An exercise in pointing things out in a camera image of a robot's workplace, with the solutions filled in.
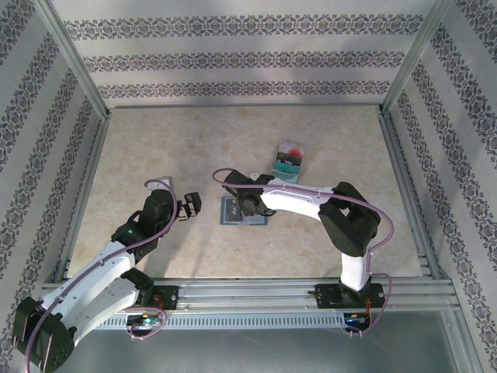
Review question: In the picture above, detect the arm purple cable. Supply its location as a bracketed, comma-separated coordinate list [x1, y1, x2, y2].
[211, 167, 397, 338]
[11, 177, 179, 373]

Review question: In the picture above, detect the slotted metal cable duct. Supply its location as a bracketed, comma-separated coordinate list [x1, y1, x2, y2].
[95, 313, 374, 330]

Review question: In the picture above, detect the aluminium side rail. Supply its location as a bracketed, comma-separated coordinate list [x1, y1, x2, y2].
[53, 116, 112, 284]
[378, 111, 443, 280]

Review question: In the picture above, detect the teal card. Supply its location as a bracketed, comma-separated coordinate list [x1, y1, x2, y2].
[271, 161, 303, 184]

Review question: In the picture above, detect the grey sheet metal tray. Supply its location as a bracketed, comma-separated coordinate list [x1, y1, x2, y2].
[23, 310, 473, 373]

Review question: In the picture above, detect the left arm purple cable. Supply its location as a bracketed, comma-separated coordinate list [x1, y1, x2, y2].
[11, 177, 179, 373]

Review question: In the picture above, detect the teal leather card holder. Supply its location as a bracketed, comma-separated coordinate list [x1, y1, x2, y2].
[218, 195, 269, 227]

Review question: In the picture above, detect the aluminium corner post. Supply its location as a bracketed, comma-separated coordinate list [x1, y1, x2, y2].
[33, 0, 110, 122]
[382, 0, 454, 114]

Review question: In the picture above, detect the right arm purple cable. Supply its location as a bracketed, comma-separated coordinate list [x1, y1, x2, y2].
[211, 167, 397, 338]

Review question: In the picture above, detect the long aluminium base rail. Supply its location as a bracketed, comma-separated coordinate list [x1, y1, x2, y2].
[36, 281, 456, 312]

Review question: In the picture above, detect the thin aluminium wall rail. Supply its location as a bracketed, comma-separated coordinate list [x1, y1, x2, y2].
[108, 103, 384, 110]

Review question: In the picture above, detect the black card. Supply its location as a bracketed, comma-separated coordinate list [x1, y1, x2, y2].
[220, 196, 245, 225]
[275, 152, 304, 167]

